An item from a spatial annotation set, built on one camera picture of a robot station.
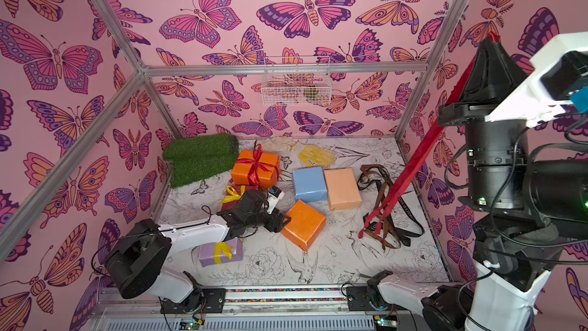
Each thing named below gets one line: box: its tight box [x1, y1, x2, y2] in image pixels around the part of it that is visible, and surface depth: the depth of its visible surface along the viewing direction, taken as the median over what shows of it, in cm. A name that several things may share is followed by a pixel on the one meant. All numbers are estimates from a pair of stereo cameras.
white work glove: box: [257, 135, 300, 154], surface depth 119 cm
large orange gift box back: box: [231, 149, 280, 189], surface depth 97 cm
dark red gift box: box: [220, 185, 259, 214], surface depth 94 cm
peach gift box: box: [323, 167, 363, 211], surface depth 97 cm
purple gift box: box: [198, 237, 245, 268], surface depth 78 cm
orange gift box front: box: [280, 199, 327, 252], surface depth 85 cm
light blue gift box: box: [292, 166, 328, 203], surface depth 97 cm
